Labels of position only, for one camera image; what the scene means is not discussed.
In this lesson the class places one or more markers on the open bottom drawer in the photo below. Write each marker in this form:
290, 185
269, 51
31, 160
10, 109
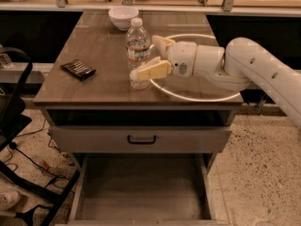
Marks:
143, 190

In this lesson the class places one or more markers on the black drawer handle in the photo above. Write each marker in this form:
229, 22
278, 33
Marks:
141, 140

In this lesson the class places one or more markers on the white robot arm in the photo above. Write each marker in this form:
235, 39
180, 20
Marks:
234, 67

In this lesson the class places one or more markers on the grey wooden drawer cabinet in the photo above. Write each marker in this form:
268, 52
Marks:
107, 99

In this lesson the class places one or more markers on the white ceramic bowl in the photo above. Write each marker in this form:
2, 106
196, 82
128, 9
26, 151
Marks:
121, 16

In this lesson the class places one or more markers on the white shoe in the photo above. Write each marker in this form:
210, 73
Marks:
9, 199

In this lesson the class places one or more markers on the metal shelf bracket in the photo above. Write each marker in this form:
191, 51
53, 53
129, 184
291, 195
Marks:
261, 103

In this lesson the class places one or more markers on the clear plastic water bottle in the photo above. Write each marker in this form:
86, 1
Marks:
138, 44

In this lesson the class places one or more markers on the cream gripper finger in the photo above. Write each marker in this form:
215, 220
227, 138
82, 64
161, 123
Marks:
156, 68
162, 44

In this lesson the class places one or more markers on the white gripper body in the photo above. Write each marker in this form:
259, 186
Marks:
182, 59

